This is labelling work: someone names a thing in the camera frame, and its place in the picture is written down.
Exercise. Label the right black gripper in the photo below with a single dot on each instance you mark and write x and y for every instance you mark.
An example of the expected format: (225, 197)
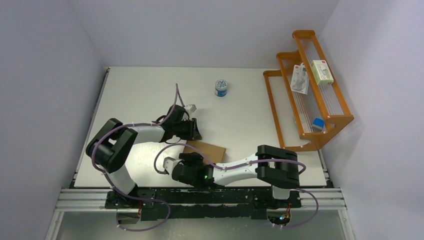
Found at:
(187, 158)

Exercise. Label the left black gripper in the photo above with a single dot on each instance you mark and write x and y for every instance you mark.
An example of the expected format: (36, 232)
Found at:
(193, 133)

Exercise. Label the brown cardboard box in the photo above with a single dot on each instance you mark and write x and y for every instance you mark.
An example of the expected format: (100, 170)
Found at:
(214, 153)

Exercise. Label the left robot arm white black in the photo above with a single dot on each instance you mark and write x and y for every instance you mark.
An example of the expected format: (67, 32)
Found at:
(110, 147)

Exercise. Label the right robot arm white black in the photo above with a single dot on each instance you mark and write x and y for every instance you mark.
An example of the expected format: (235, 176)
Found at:
(275, 166)

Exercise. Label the small blue white box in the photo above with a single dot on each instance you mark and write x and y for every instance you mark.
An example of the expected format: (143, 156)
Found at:
(318, 125)

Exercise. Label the white green product box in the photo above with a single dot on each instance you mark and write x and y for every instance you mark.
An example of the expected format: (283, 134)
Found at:
(321, 72)

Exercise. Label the blue white round tin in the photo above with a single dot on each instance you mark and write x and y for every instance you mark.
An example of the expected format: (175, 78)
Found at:
(221, 86)

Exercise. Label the white blister package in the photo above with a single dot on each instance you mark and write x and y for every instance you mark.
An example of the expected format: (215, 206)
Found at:
(299, 79)

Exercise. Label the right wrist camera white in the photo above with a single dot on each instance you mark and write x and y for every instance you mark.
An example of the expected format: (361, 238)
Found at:
(169, 164)

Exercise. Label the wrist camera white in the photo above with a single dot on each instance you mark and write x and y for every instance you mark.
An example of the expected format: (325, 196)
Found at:
(190, 108)
(169, 164)

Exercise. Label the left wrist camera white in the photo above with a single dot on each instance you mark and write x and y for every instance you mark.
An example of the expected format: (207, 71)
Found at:
(190, 108)

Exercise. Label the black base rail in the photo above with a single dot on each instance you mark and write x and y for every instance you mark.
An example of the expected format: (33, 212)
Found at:
(190, 203)

